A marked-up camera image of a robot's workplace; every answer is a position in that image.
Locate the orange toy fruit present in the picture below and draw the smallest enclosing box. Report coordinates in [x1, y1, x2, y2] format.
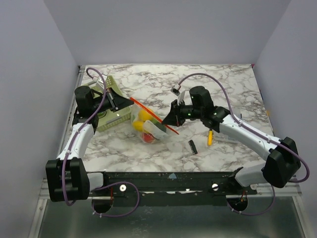
[138, 110, 152, 121]

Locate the purple cable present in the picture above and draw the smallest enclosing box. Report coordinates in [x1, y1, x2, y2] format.
[62, 67, 141, 218]
[178, 73, 310, 216]

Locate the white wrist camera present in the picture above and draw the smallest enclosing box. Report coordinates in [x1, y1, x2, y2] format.
[93, 76, 105, 91]
[171, 84, 185, 105]

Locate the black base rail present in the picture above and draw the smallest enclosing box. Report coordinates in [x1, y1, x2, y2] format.
[91, 172, 257, 207]

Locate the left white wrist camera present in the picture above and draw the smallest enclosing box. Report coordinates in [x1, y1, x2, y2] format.
[93, 76, 105, 91]

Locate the green plastic basket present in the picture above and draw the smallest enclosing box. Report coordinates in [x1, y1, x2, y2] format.
[87, 74, 131, 132]

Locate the yellow toy lemon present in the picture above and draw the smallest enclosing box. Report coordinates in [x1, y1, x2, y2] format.
[132, 120, 145, 132]

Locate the clear plastic screw box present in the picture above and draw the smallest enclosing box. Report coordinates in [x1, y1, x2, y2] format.
[213, 108, 242, 144]

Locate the black bit holder strip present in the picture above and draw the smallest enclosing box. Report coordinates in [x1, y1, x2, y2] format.
[188, 140, 198, 155]

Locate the aluminium extrusion rail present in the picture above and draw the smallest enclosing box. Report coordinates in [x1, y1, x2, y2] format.
[38, 178, 302, 199]

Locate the clear zip top bag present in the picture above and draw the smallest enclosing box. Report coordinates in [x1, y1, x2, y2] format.
[130, 97, 179, 144]

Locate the yellow handle screwdriver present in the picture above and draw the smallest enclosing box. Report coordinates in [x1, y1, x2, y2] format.
[208, 130, 213, 146]

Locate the white toy garlic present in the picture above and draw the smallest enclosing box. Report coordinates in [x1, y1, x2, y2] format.
[144, 120, 168, 140]

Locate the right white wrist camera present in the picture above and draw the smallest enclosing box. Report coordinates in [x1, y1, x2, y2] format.
[171, 84, 185, 105]

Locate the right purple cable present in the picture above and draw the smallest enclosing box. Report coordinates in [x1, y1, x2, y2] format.
[178, 73, 310, 216]

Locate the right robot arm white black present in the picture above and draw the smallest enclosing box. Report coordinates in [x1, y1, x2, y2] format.
[162, 86, 301, 194]

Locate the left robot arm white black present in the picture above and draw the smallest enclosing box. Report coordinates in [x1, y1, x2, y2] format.
[46, 86, 133, 206]

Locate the peach toy fruit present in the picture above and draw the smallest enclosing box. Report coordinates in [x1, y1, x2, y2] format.
[142, 133, 156, 144]

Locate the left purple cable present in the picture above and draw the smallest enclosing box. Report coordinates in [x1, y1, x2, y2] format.
[62, 67, 141, 218]

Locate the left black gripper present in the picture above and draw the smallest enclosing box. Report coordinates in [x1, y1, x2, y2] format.
[91, 87, 134, 113]

